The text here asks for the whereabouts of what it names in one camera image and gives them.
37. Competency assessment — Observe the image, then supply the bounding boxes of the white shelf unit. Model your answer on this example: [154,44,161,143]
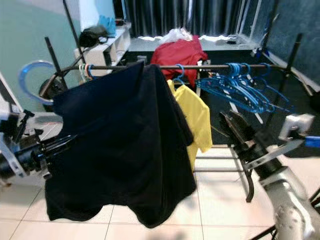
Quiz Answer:
[75,24,131,66]

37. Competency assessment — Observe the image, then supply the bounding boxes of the pale green plastic hanger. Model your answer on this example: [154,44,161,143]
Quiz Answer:
[78,63,88,82]

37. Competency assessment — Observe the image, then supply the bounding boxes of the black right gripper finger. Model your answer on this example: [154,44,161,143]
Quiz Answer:
[226,111,255,142]
[219,111,245,145]

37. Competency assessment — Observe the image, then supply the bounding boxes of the black bag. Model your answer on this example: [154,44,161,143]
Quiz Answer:
[79,25,110,48]

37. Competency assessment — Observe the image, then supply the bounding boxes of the white plastic bag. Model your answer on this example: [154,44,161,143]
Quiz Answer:
[162,28,196,43]

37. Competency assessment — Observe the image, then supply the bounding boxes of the dark pleated curtain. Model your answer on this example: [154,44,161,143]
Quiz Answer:
[122,0,251,37]

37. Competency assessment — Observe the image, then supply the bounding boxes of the red garment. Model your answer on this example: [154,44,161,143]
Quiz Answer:
[150,36,209,88]

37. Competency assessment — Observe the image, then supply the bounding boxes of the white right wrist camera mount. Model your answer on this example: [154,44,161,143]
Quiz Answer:
[245,114,320,171]

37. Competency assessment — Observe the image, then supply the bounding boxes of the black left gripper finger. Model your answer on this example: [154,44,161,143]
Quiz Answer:
[44,141,75,157]
[41,134,79,149]

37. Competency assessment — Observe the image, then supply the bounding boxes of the yellow shirt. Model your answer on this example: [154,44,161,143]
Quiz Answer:
[167,80,213,168]

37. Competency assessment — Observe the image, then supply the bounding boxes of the black metal pole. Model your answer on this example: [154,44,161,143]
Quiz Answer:
[62,0,85,63]

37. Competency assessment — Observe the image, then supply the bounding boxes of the blue plastic hanger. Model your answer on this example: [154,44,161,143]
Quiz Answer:
[195,63,266,113]
[215,62,292,113]
[202,63,278,115]
[172,64,187,86]
[86,63,96,81]

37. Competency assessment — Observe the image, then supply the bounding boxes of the black metal clothes rack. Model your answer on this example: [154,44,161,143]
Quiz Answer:
[44,32,304,203]

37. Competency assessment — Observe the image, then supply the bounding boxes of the dark navy garment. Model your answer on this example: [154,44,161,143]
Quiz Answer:
[44,62,197,230]

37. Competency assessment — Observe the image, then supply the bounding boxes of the light blue plastic ring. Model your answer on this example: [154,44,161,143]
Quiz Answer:
[18,60,56,106]

